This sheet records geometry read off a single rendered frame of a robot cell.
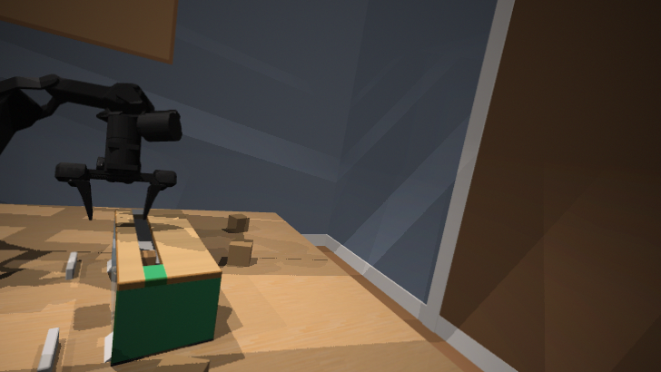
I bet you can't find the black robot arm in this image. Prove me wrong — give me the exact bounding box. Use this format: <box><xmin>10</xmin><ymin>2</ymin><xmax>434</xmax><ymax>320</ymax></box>
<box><xmin>0</xmin><ymin>74</ymin><xmax>183</xmax><ymax>155</ymax></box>

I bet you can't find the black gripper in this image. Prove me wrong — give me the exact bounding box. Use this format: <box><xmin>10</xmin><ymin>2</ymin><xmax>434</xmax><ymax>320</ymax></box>
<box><xmin>54</xmin><ymin>138</ymin><xmax>177</xmax><ymax>220</ymax></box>

